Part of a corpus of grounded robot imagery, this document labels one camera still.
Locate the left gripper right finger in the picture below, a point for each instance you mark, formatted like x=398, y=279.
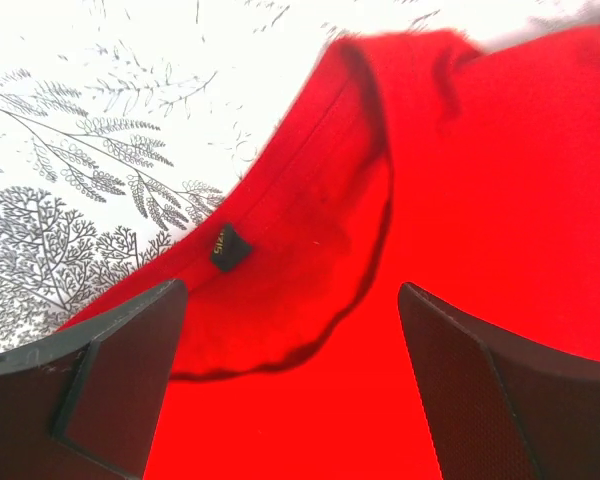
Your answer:
x=498, y=405

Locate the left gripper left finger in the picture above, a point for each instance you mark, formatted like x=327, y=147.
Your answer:
x=84, y=403

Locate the red t shirt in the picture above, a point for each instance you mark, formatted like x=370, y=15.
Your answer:
x=406, y=158

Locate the floral table mat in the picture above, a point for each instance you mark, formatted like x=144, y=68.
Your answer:
x=124, y=124

